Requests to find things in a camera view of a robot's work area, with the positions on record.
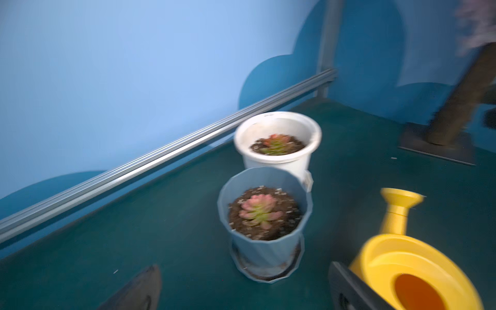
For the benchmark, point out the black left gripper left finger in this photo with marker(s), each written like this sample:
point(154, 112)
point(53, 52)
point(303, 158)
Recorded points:
point(142, 292)

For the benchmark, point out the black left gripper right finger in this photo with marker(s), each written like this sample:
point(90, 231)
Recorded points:
point(348, 291)

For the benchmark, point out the yellow watering can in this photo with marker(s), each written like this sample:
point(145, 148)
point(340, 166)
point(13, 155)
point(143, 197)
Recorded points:
point(406, 272)

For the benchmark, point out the red-green succulent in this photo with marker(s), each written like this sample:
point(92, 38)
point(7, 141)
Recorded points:
point(258, 211)

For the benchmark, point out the dark succulent in white pot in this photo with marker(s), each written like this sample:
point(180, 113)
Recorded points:
point(277, 145)

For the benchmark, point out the blue-grey pot saucer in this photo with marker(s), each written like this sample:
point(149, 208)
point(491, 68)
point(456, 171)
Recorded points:
point(268, 275)

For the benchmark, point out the blue-grey plant pot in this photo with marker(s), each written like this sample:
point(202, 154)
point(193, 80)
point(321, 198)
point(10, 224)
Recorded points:
point(273, 247)

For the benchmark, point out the white plant pot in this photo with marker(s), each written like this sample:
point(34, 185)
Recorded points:
point(294, 124)

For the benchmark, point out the pink blossom artificial tree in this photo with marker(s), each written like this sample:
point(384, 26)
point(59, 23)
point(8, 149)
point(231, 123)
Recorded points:
point(451, 119)

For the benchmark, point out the aluminium frame rail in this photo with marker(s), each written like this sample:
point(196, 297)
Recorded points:
point(46, 210)

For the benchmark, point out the brown tree base plate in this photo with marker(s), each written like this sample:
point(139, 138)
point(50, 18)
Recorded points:
point(461, 150)

